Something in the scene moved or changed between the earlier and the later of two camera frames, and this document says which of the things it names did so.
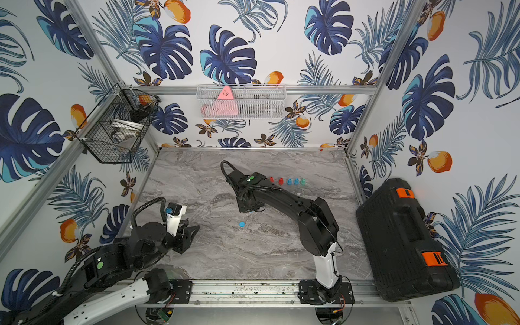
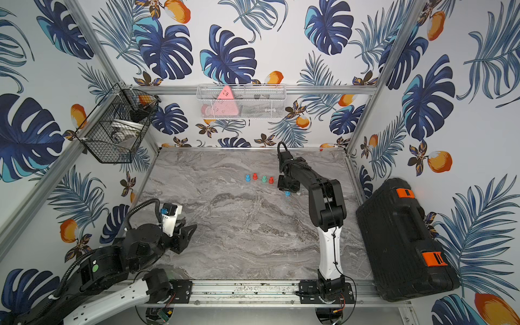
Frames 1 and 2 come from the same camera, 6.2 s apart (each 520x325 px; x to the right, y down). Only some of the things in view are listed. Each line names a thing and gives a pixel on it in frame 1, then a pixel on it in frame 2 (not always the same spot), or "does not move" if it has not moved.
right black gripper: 242,208 to 280,186
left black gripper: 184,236 does not move
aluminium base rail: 242,292 does not move
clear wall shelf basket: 242,101 does not move
